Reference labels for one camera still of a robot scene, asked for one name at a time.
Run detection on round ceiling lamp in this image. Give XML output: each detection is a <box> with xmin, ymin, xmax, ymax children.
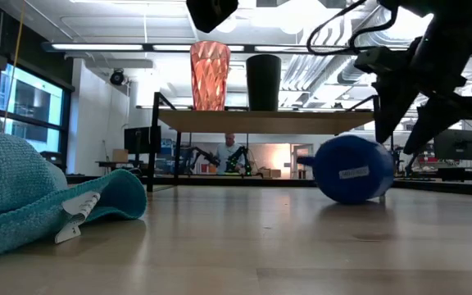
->
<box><xmin>215</xmin><ymin>14</ymin><xmax>238</xmax><ymax>34</ymax></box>

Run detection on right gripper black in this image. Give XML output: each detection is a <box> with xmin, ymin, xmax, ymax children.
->
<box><xmin>373</xmin><ymin>40</ymin><xmax>472</xmax><ymax>157</ymax></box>

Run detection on black aluminium table frame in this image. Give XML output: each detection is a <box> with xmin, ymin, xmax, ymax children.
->
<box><xmin>66</xmin><ymin>174</ymin><xmax>472</xmax><ymax>198</ymax></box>

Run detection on fluorescent ceiling light strip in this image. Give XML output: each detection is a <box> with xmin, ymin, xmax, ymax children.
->
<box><xmin>51</xmin><ymin>43</ymin><xmax>144</xmax><ymax>52</ymax></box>
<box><xmin>152</xmin><ymin>43</ymin><xmax>245</xmax><ymax>53</ymax></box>
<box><xmin>254</xmin><ymin>44</ymin><xmax>348</xmax><ymax>54</ymax></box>

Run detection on red faceted plastic tumbler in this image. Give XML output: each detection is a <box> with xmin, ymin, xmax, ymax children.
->
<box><xmin>189</xmin><ymin>39</ymin><xmax>232</xmax><ymax>111</ymax></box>

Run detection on small brown box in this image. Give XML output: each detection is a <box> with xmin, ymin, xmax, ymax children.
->
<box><xmin>258</xmin><ymin>167</ymin><xmax>282</xmax><ymax>179</ymax></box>

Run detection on person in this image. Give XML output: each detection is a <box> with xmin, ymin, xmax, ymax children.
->
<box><xmin>215</xmin><ymin>133</ymin><xmax>246</xmax><ymax>175</ymax></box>

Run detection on silver ventilation duct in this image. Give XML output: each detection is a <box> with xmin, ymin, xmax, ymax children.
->
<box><xmin>280</xmin><ymin>7</ymin><xmax>384</xmax><ymax>92</ymax></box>

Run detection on black computer monitor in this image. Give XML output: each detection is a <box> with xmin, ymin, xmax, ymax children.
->
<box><xmin>124</xmin><ymin>125</ymin><xmax>162</xmax><ymax>156</ymax></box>
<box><xmin>433</xmin><ymin>129</ymin><xmax>472</xmax><ymax>161</ymax></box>

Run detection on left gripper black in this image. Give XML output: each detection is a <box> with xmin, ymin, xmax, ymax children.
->
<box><xmin>185</xmin><ymin>0</ymin><xmax>239</xmax><ymax>34</ymax></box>

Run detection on background desk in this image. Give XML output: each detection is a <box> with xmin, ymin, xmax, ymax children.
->
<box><xmin>95</xmin><ymin>159</ymin><xmax>151</xmax><ymax>175</ymax></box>

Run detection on teal knitted cloth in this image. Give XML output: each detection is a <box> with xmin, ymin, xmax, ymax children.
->
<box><xmin>0</xmin><ymin>125</ymin><xmax>148</xmax><ymax>261</ymax></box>

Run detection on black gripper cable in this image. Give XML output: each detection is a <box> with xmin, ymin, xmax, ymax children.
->
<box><xmin>306</xmin><ymin>0</ymin><xmax>402</xmax><ymax>57</ymax></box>

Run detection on black ceiling camera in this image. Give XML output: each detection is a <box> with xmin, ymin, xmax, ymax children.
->
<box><xmin>109</xmin><ymin>68</ymin><xmax>125</xmax><ymax>87</ymax></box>

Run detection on wooden shelf black metal legs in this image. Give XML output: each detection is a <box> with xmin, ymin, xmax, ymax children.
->
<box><xmin>147</xmin><ymin>92</ymin><xmax>384</xmax><ymax>193</ymax></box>

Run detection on black cup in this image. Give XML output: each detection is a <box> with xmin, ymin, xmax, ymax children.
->
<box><xmin>246</xmin><ymin>54</ymin><xmax>282</xmax><ymax>112</ymax></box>

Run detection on blue plastic mug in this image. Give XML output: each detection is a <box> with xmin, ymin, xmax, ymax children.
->
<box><xmin>297</xmin><ymin>134</ymin><xmax>396</xmax><ymax>205</ymax></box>

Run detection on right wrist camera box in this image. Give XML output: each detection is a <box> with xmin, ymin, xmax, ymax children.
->
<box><xmin>353</xmin><ymin>45</ymin><xmax>415</xmax><ymax>75</ymax></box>

